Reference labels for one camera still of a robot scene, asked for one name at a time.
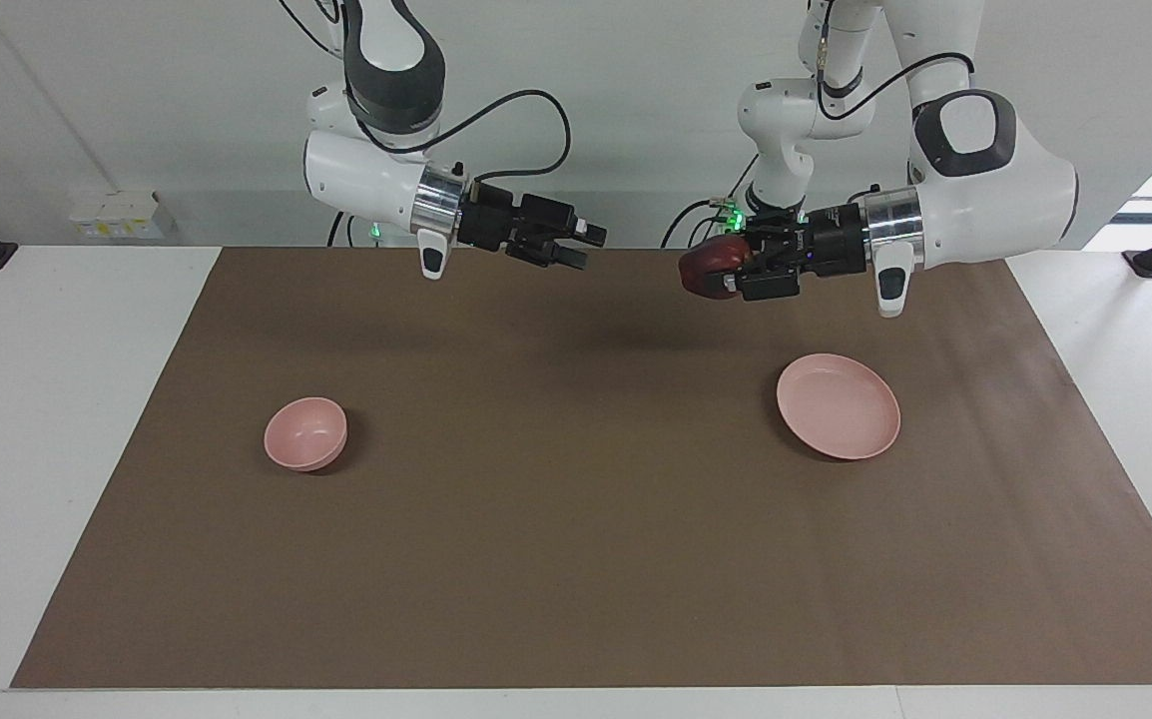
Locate red apple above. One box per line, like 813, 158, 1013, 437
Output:
677, 236, 751, 300

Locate pink plate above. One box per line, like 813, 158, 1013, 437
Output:
776, 353, 903, 462

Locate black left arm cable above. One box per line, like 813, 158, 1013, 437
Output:
814, 52, 976, 123

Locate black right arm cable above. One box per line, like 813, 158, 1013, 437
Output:
275, 0, 574, 189

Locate black base cable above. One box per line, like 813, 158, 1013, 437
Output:
660, 152, 763, 250

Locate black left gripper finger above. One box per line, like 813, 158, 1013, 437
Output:
724, 260, 809, 304
741, 220, 811, 265

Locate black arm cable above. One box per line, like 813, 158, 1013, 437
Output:
814, 52, 976, 123
275, 0, 574, 189

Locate pink bowl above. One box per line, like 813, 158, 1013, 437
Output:
264, 396, 349, 473

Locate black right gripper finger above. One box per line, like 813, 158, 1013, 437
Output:
504, 232, 591, 272
519, 193, 609, 249

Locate brown table mat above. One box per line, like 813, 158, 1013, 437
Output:
11, 247, 1152, 690

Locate white wall socket box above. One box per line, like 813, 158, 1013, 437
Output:
69, 189, 179, 242

